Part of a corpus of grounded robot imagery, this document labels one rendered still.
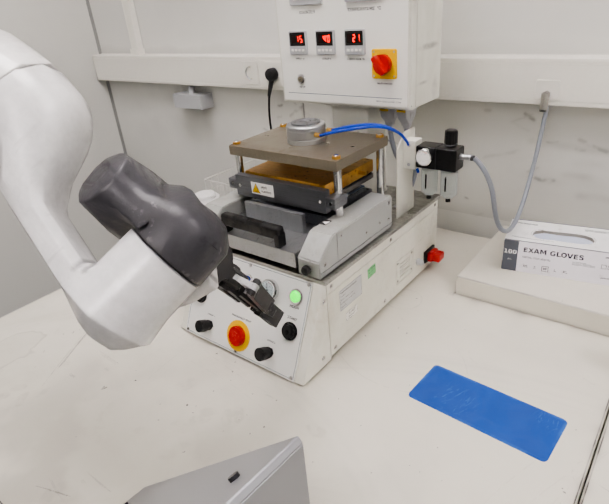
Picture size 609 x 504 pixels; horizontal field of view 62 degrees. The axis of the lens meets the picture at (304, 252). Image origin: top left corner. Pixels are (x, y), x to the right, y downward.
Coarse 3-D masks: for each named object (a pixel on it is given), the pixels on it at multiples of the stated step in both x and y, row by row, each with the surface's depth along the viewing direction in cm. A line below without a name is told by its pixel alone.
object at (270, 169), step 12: (252, 168) 106; (264, 168) 105; (276, 168) 104; (288, 168) 104; (300, 168) 103; (312, 168) 103; (348, 168) 101; (360, 168) 102; (372, 168) 105; (288, 180) 98; (300, 180) 97; (312, 180) 96; (324, 180) 96; (348, 180) 99; (360, 180) 103
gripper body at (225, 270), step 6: (228, 252) 70; (228, 258) 70; (222, 264) 69; (228, 264) 70; (222, 270) 69; (228, 270) 70; (234, 270) 71; (222, 276) 70; (228, 276) 71; (228, 282) 72; (234, 282) 71; (234, 288) 74
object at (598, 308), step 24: (480, 264) 115; (456, 288) 113; (480, 288) 109; (504, 288) 106; (528, 288) 105; (552, 288) 104; (576, 288) 104; (600, 288) 103; (528, 312) 105; (552, 312) 101; (576, 312) 98; (600, 312) 96
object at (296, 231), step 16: (256, 208) 102; (272, 208) 99; (288, 224) 98; (304, 224) 96; (240, 240) 98; (256, 240) 96; (272, 240) 95; (288, 240) 94; (304, 240) 94; (272, 256) 94; (288, 256) 91
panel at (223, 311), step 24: (240, 264) 99; (288, 288) 92; (312, 288) 89; (192, 312) 108; (216, 312) 103; (240, 312) 99; (288, 312) 92; (216, 336) 103; (264, 336) 96; (264, 360) 96; (288, 360) 92
